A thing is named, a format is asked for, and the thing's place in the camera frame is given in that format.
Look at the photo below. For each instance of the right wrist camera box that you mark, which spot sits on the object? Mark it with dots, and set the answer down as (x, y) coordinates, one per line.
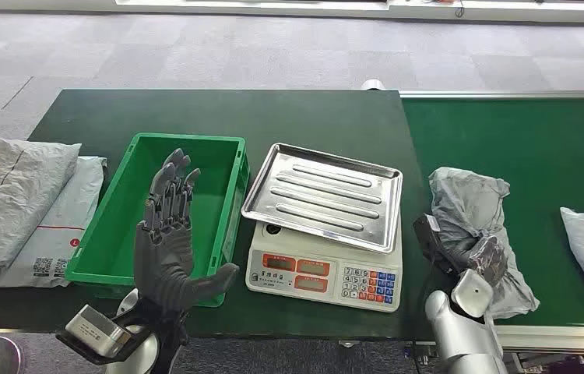
(472, 291)

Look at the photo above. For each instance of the small metal table bracket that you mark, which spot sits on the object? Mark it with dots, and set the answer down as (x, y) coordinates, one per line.
(348, 344)

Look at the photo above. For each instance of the white low ledge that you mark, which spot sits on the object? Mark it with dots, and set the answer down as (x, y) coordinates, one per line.
(323, 5)

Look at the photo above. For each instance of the crumpled white parcel, red line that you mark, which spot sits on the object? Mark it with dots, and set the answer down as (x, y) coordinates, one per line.
(8, 206)

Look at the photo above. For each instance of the green conveyor belt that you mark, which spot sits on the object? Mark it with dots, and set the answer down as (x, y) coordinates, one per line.
(529, 155)

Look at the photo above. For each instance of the green plastic crate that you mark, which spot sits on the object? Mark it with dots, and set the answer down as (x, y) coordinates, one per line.
(116, 227)

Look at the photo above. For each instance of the plain dark grey parcel bag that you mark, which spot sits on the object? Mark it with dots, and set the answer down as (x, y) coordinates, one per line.
(470, 206)

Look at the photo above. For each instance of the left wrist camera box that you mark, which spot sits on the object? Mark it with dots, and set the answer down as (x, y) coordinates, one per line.
(97, 330)

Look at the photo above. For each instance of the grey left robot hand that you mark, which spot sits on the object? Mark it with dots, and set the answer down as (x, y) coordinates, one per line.
(163, 263)

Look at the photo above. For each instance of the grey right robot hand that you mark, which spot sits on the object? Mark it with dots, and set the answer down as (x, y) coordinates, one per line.
(439, 248)

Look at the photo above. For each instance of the flat white parcel, QR codes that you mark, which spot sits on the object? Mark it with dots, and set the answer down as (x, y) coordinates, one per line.
(65, 242)

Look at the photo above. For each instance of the white electronic scale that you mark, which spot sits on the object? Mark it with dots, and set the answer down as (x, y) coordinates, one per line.
(318, 248)

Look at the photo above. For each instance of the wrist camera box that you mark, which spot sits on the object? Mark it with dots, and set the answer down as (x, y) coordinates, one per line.
(472, 291)
(97, 330)

